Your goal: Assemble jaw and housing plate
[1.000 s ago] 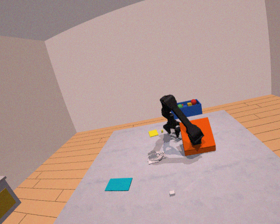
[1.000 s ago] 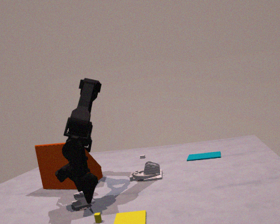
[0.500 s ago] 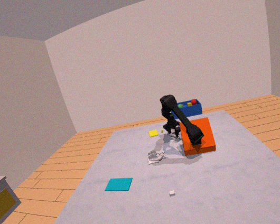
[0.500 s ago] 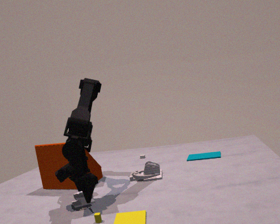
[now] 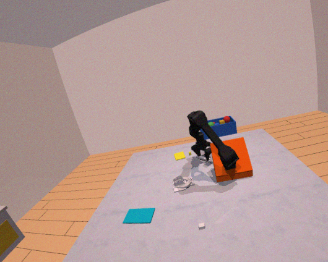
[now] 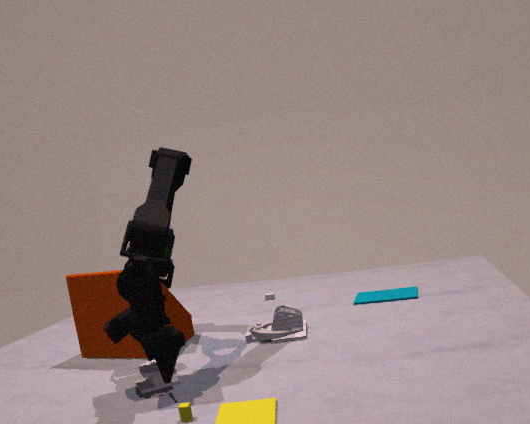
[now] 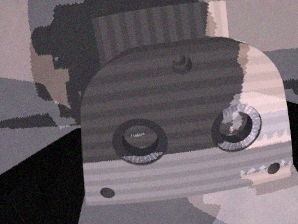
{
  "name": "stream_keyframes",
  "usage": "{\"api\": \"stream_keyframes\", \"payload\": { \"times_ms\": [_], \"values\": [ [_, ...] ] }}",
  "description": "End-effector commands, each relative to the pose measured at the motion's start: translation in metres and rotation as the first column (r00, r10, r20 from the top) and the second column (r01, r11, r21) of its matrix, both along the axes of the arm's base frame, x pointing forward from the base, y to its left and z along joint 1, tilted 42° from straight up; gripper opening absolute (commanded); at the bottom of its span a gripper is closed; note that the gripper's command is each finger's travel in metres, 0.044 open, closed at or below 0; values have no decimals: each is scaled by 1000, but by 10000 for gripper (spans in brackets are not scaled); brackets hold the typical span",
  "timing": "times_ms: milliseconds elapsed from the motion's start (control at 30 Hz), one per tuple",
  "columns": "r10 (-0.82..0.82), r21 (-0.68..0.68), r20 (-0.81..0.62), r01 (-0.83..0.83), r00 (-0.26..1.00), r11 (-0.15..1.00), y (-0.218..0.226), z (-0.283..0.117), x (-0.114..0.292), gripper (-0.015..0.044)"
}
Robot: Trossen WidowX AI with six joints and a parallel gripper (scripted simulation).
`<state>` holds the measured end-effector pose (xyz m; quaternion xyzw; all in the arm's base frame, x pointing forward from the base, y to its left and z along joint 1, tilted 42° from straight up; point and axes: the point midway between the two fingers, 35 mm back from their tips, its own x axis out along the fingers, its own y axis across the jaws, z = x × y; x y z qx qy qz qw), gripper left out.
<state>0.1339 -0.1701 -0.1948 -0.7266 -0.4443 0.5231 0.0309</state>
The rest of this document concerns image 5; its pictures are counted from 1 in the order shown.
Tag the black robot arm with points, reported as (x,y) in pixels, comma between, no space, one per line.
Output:
(198,120)

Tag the teal flat plate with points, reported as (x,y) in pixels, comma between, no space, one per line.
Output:
(140,216)

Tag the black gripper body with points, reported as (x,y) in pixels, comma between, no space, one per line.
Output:
(201,146)

